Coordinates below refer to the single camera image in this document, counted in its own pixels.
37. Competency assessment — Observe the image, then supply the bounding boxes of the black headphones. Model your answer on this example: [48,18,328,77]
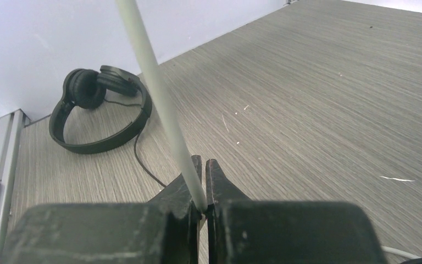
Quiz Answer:
[48,65,153,155]

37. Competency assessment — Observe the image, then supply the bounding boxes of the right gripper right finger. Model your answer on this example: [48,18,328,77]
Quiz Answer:
[205,159,387,263]

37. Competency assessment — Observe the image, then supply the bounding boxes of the white headphone cable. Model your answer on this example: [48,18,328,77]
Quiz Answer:
[115,0,421,260]

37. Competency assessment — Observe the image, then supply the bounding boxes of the black headphone cable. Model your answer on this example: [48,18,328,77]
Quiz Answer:
[103,98,168,188]

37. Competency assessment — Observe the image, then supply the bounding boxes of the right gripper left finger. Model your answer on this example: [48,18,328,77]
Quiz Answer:
[0,175,199,263]

